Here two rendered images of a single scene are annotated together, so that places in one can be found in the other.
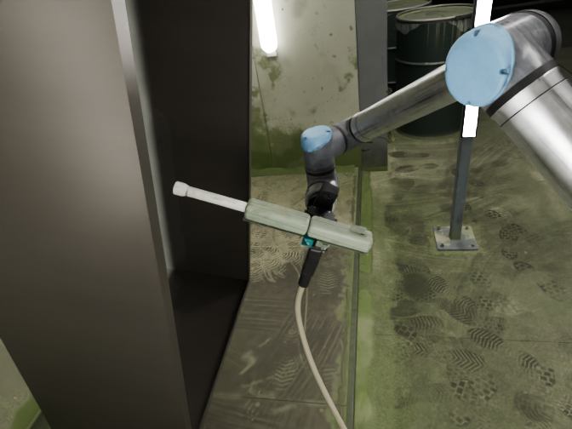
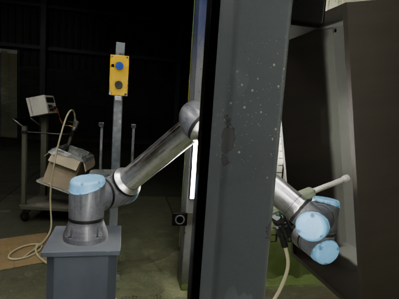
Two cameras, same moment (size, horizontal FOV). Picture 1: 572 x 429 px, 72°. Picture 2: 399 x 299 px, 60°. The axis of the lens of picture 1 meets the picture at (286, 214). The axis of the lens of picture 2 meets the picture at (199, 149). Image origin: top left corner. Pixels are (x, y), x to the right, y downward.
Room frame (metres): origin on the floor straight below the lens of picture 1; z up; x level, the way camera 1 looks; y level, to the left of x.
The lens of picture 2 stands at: (1.87, -1.05, 1.24)
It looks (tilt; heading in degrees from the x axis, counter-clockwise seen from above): 7 degrees down; 152
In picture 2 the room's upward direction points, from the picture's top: 4 degrees clockwise
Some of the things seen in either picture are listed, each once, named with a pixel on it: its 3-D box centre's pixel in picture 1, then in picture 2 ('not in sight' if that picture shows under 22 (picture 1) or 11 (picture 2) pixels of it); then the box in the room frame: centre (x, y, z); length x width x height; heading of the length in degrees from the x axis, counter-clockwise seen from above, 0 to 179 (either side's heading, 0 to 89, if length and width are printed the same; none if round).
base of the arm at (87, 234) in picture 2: not in sight; (85, 226); (0.34, -0.78, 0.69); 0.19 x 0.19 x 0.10
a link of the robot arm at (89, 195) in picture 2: not in sight; (88, 196); (0.34, -0.77, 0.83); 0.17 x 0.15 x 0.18; 122
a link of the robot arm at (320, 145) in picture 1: (320, 149); (323, 215); (1.07, -0.13, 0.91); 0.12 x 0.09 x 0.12; 122
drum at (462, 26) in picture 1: (432, 73); not in sight; (3.09, -1.33, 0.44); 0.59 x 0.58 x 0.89; 179
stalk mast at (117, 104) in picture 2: not in sight; (115, 164); (-0.49, -0.44, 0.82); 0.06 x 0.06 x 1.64; 75
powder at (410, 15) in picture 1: (436, 14); not in sight; (3.09, -1.33, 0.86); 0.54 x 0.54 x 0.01
